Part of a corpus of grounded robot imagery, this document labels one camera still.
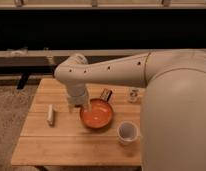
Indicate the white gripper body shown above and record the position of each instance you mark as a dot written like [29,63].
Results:
[77,94]

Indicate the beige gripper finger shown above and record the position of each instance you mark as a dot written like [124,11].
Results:
[87,107]

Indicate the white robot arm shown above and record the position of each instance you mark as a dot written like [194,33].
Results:
[173,109]

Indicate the orange bowl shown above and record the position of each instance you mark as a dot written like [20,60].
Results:
[99,115]

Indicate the dark snack packet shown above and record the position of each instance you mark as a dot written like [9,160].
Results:
[106,94]

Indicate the small wooden block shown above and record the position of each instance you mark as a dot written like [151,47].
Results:
[51,116]

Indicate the wooden table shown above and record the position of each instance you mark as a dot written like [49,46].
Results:
[69,142]

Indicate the white paper cup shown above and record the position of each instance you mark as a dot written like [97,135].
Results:
[127,132]

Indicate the black bench leg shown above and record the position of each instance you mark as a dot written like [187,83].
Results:
[23,80]

